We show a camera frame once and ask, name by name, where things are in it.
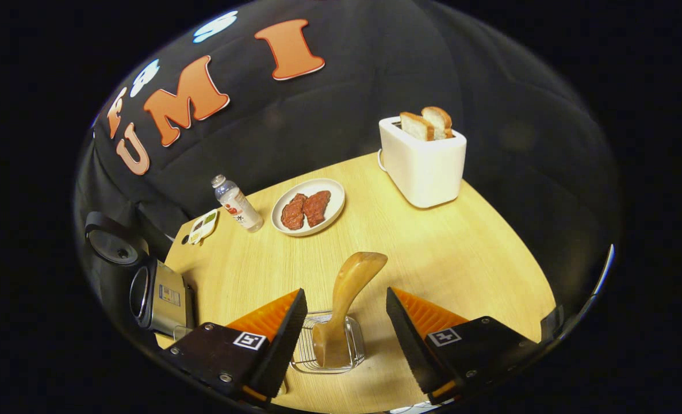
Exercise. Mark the white toaster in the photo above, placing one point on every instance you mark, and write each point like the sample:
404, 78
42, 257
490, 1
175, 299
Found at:
427, 169

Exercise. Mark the white round plate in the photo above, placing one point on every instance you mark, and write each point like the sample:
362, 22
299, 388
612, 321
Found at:
335, 198

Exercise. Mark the toast bread slice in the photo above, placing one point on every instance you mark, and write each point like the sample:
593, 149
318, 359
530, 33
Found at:
416, 126
441, 119

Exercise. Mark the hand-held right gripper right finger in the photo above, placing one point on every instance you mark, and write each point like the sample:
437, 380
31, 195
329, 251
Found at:
413, 351

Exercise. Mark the red meat piece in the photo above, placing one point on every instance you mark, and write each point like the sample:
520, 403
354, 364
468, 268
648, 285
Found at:
317, 207
292, 214

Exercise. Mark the wooden spoon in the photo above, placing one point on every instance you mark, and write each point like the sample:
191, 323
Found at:
349, 287

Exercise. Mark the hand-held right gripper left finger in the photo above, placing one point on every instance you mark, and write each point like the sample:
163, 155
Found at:
283, 351

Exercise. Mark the white divided grain dish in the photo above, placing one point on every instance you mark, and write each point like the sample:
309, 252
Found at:
203, 227

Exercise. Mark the black rice cooker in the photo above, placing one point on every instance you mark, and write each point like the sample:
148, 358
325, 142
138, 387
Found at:
165, 296

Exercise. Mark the clear drink bottle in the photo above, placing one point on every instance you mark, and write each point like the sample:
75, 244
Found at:
240, 207

